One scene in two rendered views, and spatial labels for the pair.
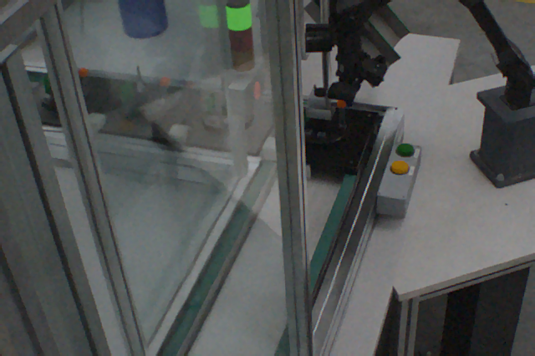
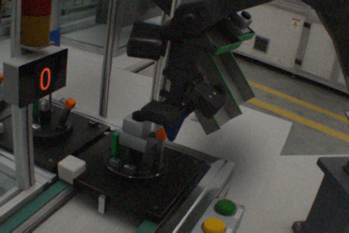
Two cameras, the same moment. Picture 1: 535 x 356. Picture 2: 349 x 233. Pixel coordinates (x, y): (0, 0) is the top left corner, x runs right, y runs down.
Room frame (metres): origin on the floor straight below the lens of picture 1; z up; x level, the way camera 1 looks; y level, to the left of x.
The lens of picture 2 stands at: (0.88, -0.20, 1.45)
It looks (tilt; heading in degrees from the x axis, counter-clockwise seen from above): 27 degrees down; 359
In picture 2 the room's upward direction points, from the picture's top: 9 degrees clockwise
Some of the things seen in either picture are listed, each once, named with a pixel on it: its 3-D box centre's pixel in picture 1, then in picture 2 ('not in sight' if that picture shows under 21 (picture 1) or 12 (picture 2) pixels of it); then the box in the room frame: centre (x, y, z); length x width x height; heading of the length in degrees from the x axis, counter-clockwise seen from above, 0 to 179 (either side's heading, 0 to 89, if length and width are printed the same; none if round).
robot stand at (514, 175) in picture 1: (512, 134); (343, 210); (1.55, -0.61, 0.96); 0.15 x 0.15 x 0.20; 15
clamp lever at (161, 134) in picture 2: (338, 112); (156, 146); (1.59, -0.18, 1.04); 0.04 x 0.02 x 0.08; 69
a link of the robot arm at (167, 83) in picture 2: (349, 64); (179, 86); (1.58, -0.21, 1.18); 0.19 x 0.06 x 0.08; 159
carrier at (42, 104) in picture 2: not in sight; (45, 113); (1.70, 0.10, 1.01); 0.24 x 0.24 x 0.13; 69
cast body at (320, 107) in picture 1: (316, 102); (133, 128); (1.61, -0.13, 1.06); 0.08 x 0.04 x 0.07; 69
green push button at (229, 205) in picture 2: (405, 150); (225, 208); (1.52, -0.33, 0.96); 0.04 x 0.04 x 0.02
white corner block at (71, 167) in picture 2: not in sight; (71, 169); (1.55, -0.01, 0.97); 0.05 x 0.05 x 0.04; 69
